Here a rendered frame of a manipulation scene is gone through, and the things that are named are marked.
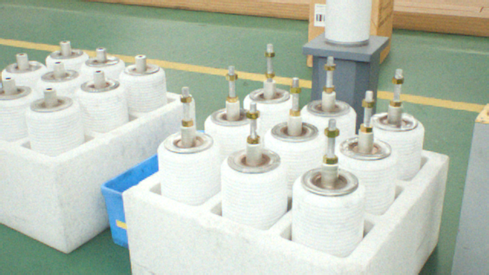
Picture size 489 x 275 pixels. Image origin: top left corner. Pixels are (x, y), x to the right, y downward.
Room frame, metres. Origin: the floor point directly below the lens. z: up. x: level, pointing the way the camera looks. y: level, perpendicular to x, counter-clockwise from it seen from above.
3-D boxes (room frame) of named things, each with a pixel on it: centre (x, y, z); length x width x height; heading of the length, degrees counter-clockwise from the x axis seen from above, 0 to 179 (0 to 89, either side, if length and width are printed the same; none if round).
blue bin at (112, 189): (1.00, 0.14, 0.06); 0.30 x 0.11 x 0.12; 146
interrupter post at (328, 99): (0.93, -0.15, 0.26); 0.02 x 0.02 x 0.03
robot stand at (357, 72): (1.18, -0.22, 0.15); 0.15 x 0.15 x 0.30; 63
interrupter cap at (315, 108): (0.93, -0.15, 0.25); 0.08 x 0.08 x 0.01
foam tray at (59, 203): (1.14, 0.38, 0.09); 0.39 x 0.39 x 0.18; 56
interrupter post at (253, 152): (0.73, -0.01, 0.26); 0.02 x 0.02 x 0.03
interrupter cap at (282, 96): (0.99, -0.05, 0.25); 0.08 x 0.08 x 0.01
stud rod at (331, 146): (0.66, -0.11, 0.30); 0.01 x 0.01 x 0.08; 16
